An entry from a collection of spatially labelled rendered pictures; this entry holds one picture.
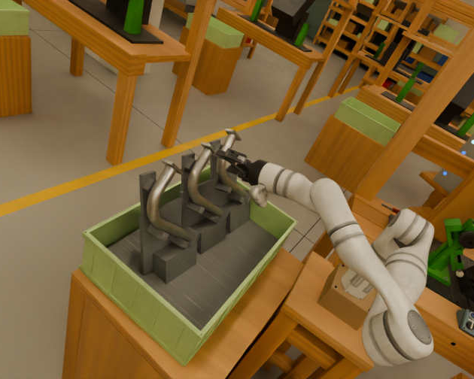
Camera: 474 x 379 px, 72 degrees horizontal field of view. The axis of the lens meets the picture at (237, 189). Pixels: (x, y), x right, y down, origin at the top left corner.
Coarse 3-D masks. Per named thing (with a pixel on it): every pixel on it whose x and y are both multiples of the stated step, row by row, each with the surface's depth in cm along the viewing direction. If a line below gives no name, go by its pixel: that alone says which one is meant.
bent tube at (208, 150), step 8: (208, 144) 96; (208, 152) 97; (200, 160) 96; (192, 168) 97; (200, 168) 96; (192, 176) 96; (192, 184) 96; (192, 192) 98; (192, 200) 100; (200, 200) 101; (208, 208) 106; (216, 208) 110
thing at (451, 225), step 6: (450, 222) 132; (456, 222) 130; (450, 228) 130; (456, 228) 129; (450, 234) 131; (456, 234) 131; (450, 240) 132; (450, 246) 133; (456, 252) 134; (462, 252) 133; (450, 258) 135; (456, 264) 137; (462, 264) 135
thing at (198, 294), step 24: (120, 240) 103; (240, 240) 122; (264, 240) 127; (216, 264) 109; (240, 264) 113; (168, 288) 96; (192, 288) 99; (216, 288) 102; (192, 312) 93; (216, 312) 96
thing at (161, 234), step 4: (148, 228) 90; (152, 228) 90; (152, 232) 89; (156, 232) 89; (160, 232) 88; (164, 232) 88; (156, 236) 88; (160, 236) 88; (164, 236) 89; (172, 236) 98; (164, 240) 89; (172, 240) 98; (176, 240) 97; (180, 240) 97; (184, 240) 99; (180, 244) 96; (184, 244) 98
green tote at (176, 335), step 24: (168, 192) 113; (120, 216) 96; (264, 216) 130; (288, 216) 125; (96, 240) 87; (96, 264) 90; (120, 264) 84; (264, 264) 111; (120, 288) 88; (144, 288) 81; (240, 288) 91; (144, 312) 86; (168, 312) 80; (168, 336) 85; (192, 336) 79
